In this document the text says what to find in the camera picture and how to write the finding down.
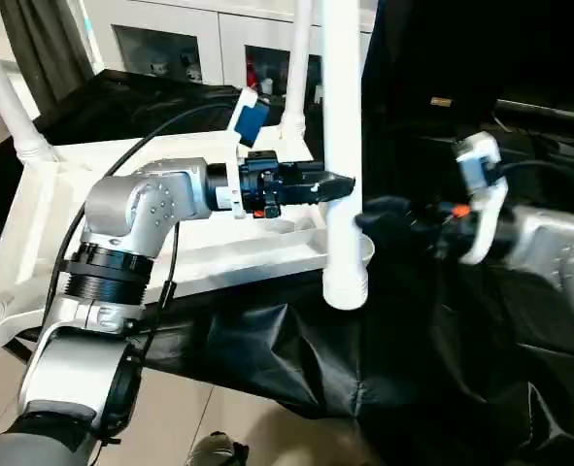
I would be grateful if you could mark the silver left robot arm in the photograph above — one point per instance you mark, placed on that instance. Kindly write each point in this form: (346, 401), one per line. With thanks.
(141, 204)

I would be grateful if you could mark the black left robot foot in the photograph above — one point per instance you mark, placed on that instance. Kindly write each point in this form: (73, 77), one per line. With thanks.
(214, 451)

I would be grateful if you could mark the black mat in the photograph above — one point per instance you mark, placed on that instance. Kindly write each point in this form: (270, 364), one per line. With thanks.
(296, 369)

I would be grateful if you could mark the white cabinet with glass doors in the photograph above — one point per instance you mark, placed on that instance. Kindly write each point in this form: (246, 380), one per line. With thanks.
(209, 24)

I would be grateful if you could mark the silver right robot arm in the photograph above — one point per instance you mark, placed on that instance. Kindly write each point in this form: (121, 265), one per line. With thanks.
(558, 252)

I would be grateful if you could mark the grey window curtain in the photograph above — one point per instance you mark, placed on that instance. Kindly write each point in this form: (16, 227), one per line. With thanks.
(49, 44)

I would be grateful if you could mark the small yellow label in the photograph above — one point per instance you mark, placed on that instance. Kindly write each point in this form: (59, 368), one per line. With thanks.
(441, 101)

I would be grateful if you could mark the white plastic table top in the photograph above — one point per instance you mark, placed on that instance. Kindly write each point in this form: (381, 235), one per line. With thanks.
(34, 223)

